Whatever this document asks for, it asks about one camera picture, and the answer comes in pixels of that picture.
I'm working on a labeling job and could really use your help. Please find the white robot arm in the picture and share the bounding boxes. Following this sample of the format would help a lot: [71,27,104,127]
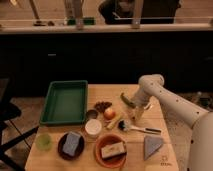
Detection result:
[132,74,213,171]

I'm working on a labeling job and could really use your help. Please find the green plastic tray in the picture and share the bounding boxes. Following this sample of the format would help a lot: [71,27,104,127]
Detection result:
[40,80,88,125]

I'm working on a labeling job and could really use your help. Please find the yellow corn piece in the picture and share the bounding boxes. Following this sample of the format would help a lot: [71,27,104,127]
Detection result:
[106,114,122,130]

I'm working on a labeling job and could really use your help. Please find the red yellow apple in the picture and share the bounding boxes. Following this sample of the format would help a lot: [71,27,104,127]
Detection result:
[104,108,115,120]

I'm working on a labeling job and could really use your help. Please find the grey folded cloth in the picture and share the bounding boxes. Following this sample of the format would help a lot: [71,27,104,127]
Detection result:
[144,136,164,160]

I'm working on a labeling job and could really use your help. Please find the beige sponge block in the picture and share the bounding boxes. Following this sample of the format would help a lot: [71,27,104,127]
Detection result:
[101,142,126,159]

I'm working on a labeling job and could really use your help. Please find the small dark metal cup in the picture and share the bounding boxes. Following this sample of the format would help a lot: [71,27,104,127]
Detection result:
[86,109,98,120]

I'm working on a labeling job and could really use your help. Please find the white cup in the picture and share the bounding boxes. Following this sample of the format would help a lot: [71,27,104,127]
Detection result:
[85,119,102,138]

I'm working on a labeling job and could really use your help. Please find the orange bowl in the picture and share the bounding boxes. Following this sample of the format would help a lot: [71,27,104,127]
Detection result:
[94,134,127,169]

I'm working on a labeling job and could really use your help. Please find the blue sponge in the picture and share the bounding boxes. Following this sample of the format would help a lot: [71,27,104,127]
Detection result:
[62,132,81,156]

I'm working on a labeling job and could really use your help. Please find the dark brown plate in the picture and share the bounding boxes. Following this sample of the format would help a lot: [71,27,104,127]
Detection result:
[58,131,85,160]

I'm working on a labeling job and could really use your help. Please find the light green small cup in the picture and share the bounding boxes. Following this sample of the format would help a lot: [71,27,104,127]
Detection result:
[35,134,52,150]

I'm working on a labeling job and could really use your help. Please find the person in dark clothes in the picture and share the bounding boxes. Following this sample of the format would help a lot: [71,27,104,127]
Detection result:
[98,0,182,26]

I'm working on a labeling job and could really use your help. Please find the dark chair frame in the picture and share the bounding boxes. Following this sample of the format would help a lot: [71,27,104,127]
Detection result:
[0,78,40,171]

